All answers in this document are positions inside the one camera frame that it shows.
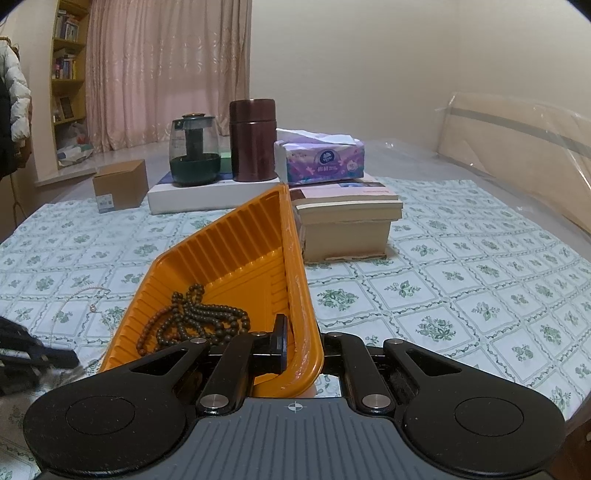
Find orange plastic tray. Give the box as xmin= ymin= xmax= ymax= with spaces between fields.
xmin=99 ymin=185 xmax=324 ymax=400

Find row of books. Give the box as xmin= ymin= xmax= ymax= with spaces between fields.
xmin=53 ymin=9 xmax=79 ymax=79

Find glass teapot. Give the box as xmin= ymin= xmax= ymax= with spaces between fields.
xmin=169 ymin=113 xmax=222 ymax=188

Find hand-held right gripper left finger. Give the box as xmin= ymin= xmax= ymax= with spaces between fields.
xmin=129 ymin=315 xmax=290 ymax=415

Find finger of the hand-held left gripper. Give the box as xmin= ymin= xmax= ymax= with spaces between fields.
xmin=28 ymin=351 xmax=81 ymax=370

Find white puffer jacket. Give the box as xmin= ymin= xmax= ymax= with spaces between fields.
xmin=0 ymin=39 xmax=32 ymax=144

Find yellow bookshelf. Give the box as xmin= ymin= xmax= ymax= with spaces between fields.
xmin=50 ymin=0 xmax=90 ymax=171

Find clear bead necklace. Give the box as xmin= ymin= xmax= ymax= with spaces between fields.
xmin=54 ymin=287 xmax=112 ymax=324

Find pink curtain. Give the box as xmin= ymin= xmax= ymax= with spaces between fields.
xmin=85 ymin=0 xmax=254 ymax=153

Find dark bead necklace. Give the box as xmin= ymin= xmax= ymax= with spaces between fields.
xmin=136 ymin=284 xmax=252 ymax=357

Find dark brown canister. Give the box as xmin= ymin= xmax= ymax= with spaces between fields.
xmin=229 ymin=98 xmax=279 ymax=183

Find plastic bags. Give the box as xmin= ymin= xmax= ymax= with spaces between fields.
xmin=58 ymin=121 xmax=95 ymax=167

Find purple tissue pack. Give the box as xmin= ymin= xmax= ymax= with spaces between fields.
xmin=274 ymin=129 xmax=365 ymax=184

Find brown cardboard box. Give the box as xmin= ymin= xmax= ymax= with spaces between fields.
xmin=92 ymin=159 xmax=149 ymax=214

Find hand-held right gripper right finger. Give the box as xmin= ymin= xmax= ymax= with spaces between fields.
xmin=322 ymin=332 xmax=465 ymax=415

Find plastic-wrapped headboard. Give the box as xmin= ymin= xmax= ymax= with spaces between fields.
xmin=434 ymin=91 xmax=591 ymax=232

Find stack of books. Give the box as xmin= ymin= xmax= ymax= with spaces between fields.
xmin=287 ymin=181 xmax=404 ymax=227

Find thick beige book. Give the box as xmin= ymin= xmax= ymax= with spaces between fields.
xmin=302 ymin=217 xmax=393 ymax=264

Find green floral tablecloth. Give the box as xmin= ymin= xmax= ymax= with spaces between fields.
xmin=0 ymin=178 xmax=591 ymax=480

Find white flat box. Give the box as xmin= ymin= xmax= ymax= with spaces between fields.
xmin=148 ymin=172 xmax=283 ymax=214

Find black bead bracelet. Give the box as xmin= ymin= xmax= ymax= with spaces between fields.
xmin=156 ymin=318 xmax=218 ymax=354

